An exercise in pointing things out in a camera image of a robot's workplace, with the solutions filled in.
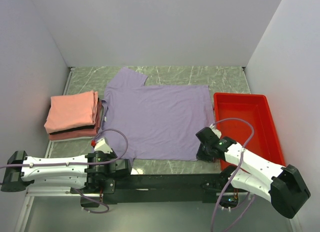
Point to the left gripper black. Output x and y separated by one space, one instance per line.
110 154

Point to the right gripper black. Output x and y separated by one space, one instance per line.
201 156

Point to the purple t-shirt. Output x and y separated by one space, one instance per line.
154 122

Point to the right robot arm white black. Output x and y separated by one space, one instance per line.
282 186

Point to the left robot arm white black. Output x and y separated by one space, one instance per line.
22 171

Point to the folded dusty red t-shirt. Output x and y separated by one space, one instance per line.
80 133

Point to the folded black t-shirt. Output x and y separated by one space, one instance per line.
87 127

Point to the red plastic bin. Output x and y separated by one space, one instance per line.
247 112

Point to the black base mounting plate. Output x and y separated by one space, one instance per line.
155 188

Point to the folded salmon pink t-shirt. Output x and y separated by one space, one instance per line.
72 111

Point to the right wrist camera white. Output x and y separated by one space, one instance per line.
215 130

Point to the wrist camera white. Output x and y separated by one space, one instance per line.
101 145
215 130

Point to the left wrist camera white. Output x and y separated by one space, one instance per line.
101 145

